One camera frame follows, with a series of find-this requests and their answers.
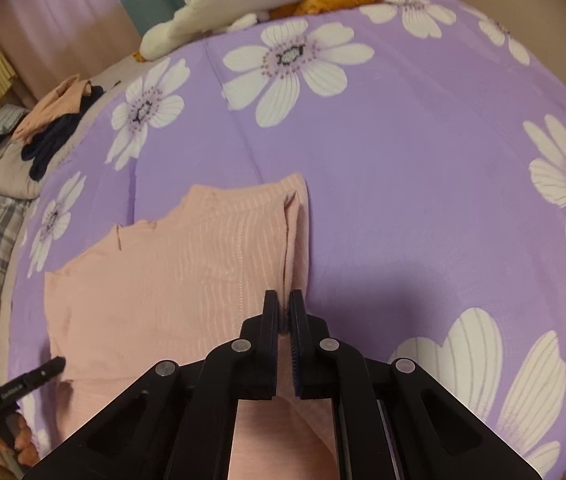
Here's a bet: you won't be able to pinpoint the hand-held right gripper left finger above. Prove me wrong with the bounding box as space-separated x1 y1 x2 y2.
23 290 282 480

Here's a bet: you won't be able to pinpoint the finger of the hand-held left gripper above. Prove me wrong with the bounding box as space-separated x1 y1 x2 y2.
10 356 68 392

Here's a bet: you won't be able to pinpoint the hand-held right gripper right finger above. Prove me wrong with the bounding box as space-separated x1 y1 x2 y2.
288 290 544 480

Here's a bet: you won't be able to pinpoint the pink knit sweater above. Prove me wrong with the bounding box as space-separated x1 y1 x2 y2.
43 172 340 480

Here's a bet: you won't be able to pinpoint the dark navy clothes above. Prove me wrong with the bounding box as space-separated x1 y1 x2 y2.
20 85 107 184

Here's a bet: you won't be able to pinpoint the folded pink clothes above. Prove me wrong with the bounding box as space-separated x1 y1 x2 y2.
13 74 95 142

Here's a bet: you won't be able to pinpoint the person's left hand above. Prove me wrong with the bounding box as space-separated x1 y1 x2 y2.
12 412 42 467

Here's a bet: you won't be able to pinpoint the purple floral blanket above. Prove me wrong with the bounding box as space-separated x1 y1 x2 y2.
10 0 566 480

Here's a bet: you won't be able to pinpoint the grey pillow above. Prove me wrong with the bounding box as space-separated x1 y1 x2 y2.
0 132 66 202

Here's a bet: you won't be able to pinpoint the striped blue pillow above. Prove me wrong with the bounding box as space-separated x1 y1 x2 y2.
0 106 30 152

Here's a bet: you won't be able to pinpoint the white goose plush toy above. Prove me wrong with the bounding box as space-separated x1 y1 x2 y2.
132 0 410 64

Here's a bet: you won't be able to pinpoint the pink curtain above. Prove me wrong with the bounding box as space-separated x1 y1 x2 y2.
0 0 145 92

